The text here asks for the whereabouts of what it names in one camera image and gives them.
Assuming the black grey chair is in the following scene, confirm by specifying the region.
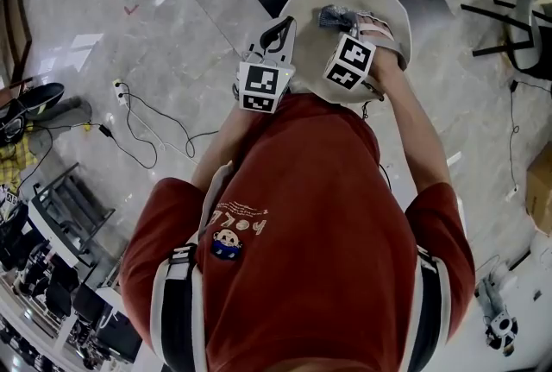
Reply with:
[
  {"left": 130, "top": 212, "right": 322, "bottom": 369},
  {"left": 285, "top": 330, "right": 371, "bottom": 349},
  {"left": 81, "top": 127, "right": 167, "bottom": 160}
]
[{"left": 460, "top": 0, "right": 552, "bottom": 80}]

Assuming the black metal rack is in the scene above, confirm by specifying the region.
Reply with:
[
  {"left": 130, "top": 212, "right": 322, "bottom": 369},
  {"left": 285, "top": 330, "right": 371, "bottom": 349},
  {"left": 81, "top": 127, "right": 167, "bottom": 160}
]
[{"left": 28, "top": 162, "right": 116, "bottom": 268}]

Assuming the person's red shirt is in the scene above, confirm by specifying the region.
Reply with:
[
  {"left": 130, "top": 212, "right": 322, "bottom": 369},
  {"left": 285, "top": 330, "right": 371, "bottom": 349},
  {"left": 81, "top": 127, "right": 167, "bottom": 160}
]
[{"left": 119, "top": 93, "right": 477, "bottom": 372}]

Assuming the black white shoulder strap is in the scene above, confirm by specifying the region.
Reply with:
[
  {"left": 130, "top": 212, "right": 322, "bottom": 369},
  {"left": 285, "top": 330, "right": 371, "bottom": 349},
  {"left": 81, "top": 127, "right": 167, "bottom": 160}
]
[
  {"left": 407, "top": 244, "right": 452, "bottom": 372},
  {"left": 149, "top": 161, "right": 236, "bottom": 372}
]

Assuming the brown wooden bench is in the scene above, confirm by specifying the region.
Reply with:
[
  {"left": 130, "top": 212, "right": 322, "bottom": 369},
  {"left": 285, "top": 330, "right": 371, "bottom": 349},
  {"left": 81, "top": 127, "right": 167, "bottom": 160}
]
[{"left": 0, "top": 0, "right": 34, "bottom": 86}]

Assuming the person's right hand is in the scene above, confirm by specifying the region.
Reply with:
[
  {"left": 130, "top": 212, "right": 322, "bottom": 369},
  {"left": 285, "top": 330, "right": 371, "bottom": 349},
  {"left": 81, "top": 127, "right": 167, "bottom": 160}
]
[{"left": 360, "top": 15, "right": 392, "bottom": 38}]

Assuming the thin black floor cable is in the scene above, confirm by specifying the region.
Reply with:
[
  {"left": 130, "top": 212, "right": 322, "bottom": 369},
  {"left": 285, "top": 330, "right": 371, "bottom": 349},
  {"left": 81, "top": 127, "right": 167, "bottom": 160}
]
[{"left": 508, "top": 79, "right": 552, "bottom": 190}]

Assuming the white power strip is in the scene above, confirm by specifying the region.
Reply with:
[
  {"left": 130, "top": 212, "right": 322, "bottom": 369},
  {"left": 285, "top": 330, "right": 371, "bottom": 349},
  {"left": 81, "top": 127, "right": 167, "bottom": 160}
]
[{"left": 112, "top": 79, "right": 130, "bottom": 106}]

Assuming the person's right forearm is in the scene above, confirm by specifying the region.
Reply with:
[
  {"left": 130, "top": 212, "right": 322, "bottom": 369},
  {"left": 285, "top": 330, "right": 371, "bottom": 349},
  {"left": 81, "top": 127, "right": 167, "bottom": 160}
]
[{"left": 368, "top": 54, "right": 454, "bottom": 194}]

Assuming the cardboard box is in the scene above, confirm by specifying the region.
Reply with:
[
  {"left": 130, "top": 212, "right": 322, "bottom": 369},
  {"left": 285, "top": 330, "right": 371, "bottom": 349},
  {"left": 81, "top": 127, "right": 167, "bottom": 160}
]
[{"left": 524, "top": 152, "right": 552, "bottom": 236}]

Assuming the grey white device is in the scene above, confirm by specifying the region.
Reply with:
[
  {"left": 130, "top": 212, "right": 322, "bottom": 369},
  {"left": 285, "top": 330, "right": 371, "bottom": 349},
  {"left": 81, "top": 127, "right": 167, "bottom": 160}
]
[{"left": 475, "top": 274, "right": 520, "bottom": 357}]

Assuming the black power adapter with cable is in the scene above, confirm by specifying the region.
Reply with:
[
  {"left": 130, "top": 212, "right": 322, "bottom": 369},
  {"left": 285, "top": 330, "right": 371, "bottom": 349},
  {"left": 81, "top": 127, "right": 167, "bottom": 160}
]
[{"left": 25, "top": 83, "right": 159, "bottom": 171}]

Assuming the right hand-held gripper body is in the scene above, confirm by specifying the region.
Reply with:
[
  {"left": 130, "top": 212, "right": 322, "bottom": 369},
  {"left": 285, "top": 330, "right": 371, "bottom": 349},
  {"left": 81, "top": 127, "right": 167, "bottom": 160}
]
[{"left": 323, "top": 25, "right": 409, "bottom": 93}]

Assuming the grey cleaning cloth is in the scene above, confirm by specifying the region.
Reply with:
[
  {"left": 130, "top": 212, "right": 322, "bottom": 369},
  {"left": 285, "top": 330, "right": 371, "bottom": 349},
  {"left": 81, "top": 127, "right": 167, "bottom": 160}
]
[{"left": 317, "top": 5, "right": 361, "bottom": 31}]

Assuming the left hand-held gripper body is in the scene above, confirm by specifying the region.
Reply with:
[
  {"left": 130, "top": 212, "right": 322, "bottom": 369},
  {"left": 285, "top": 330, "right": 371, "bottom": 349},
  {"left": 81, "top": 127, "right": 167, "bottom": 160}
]
[{"left": 238, "top": 49, "right": 298, "bottom": 115}]

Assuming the person's left forearm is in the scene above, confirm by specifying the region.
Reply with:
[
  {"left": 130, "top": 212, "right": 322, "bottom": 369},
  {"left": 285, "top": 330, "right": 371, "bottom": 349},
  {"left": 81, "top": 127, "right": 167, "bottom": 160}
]
[{"left": 191, "top": 106, "right": 247, "bottom": 192}]

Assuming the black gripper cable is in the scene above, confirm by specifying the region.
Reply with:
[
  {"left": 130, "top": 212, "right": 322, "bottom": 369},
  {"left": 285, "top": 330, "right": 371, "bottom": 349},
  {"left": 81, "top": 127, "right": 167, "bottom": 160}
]
[{"left": 361, "top": 80, "right": 393, "bottom": 192}]

